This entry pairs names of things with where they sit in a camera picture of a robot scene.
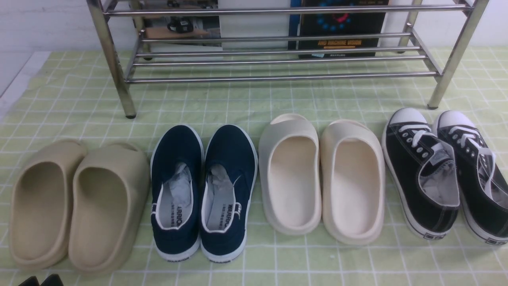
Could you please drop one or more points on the right tan foam slipper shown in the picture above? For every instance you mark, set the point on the right tan foam slipper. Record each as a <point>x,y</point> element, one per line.
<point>110,189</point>

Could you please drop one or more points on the green checkered tablecloth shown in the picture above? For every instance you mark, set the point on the green checkered tablecloth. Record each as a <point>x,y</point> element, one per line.
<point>70,94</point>

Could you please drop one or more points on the chrome metal shoe rack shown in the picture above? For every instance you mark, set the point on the chrome metal shoe rack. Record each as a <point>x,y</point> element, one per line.
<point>410,47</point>

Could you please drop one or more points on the black poster with blue dots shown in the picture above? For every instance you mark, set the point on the black poster with blue dots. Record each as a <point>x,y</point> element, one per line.
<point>335,25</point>

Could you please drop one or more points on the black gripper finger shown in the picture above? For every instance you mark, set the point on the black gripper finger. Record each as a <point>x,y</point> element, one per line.
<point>52,280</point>

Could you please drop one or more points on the tan foam slipper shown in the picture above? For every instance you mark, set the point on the tan foam slipper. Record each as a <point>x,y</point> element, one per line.
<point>42,205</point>
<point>110,189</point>

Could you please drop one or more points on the right cream foam slipper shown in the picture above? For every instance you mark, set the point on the right cream foam slipper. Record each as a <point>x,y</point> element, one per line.
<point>353,182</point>

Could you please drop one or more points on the black canvas sneaker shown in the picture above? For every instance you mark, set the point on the black canvas sneaker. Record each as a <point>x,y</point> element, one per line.
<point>423,168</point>
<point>483,189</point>

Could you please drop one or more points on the poster with robot photo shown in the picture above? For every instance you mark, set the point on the poster with robot photo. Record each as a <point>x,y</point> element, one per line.
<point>182,33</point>

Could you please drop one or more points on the left tan foam slipper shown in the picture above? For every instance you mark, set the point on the left tan foam slipper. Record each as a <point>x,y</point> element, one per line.
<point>42,205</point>

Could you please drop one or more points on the navy canvas shoe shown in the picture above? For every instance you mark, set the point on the navy canvas shoe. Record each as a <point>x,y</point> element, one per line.
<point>175,167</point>
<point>230,170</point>

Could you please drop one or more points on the cream foam slipper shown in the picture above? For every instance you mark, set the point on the cream foam slipper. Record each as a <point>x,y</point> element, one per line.
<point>289,174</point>
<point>353,182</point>

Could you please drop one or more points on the white board behind rack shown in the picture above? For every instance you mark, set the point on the white board behind rack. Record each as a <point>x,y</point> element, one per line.
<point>272,25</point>

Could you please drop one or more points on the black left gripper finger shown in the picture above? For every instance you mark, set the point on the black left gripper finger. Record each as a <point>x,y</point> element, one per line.
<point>31,281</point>

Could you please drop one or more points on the right navy canvas shoe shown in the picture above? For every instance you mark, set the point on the right navy canvas shoe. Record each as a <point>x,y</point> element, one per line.
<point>230,170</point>

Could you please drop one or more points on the left cream foam slipper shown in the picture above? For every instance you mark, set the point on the left cream foam slipper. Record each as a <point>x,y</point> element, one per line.
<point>289,174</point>

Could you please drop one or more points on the left navy canvas shoe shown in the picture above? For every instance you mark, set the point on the left navy canvas shoe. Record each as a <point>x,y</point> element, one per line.
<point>175,167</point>

